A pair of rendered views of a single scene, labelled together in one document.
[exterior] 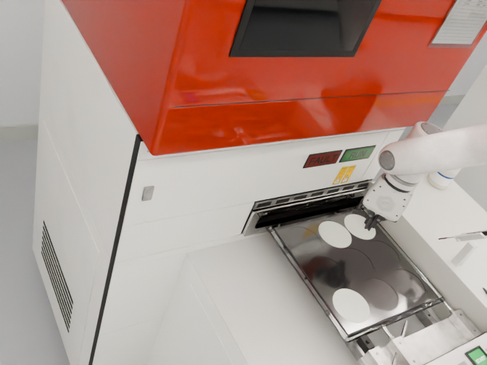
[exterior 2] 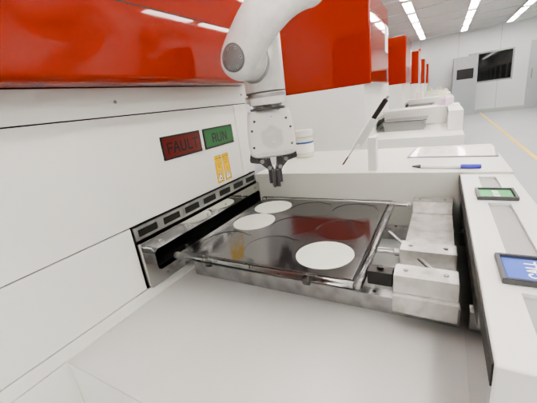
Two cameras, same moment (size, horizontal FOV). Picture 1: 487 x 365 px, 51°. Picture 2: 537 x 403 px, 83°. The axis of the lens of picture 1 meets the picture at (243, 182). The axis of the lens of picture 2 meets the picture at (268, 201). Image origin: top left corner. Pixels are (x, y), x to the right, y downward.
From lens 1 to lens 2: 0.83 m
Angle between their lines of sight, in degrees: 25
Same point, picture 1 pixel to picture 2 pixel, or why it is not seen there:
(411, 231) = (317, 177)
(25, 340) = not seen: outside the picture
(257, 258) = (185, 300)
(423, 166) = (271, 18)
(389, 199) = (272, 129)
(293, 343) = (297, 357)
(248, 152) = (45, 134)
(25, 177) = not seen: outside the picture
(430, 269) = (359, 192)
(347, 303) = (319, 255)
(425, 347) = (430, 240)
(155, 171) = not seen: outside the picture
